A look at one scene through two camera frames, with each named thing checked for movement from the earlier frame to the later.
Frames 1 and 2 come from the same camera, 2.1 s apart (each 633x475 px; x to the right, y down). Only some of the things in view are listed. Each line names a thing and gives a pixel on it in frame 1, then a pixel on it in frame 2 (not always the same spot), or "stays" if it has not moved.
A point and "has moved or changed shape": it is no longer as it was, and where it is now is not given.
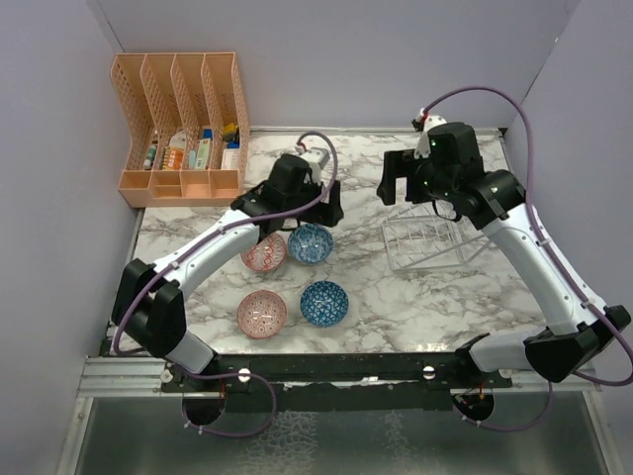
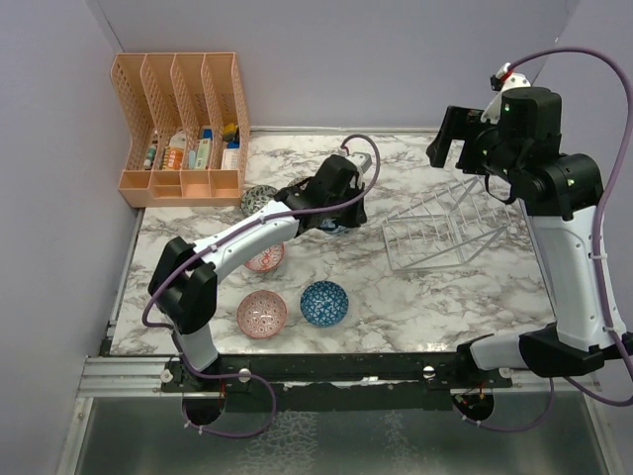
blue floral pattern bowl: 311,243 has moved or changed shape
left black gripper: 328,213 to 356,218
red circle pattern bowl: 261,314 stays
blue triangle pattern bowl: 324,303 stays
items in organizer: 201,154 stays
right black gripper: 402,163 to 456,125
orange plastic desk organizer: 188,129 stays
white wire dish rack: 420,237 stays
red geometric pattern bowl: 268,254 stays
